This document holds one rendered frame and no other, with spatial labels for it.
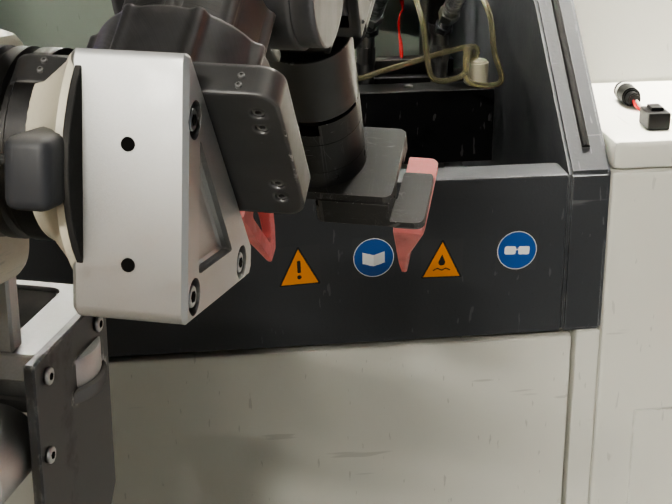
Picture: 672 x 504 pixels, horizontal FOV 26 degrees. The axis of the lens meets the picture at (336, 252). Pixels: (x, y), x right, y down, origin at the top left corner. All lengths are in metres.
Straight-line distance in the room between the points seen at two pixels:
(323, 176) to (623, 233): 0.53
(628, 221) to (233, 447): 0.43
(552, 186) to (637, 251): 0.11
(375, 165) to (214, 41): 0.34
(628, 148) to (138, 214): 0.84
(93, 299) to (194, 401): 0.79
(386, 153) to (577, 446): 0.60
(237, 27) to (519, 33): 0.90
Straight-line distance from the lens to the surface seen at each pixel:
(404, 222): 0.94
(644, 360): 1.47
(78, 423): 0.82
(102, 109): 0.59
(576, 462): 1.50
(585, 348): 1.44
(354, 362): 1.39
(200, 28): 0.63
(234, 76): 0.60
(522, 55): 1.52
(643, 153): 1.39
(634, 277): 1.43
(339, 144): 0.92
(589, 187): 1.38
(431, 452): 1.45
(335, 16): 0.74
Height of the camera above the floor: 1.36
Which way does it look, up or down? 20 degrees down
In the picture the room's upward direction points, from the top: straight up
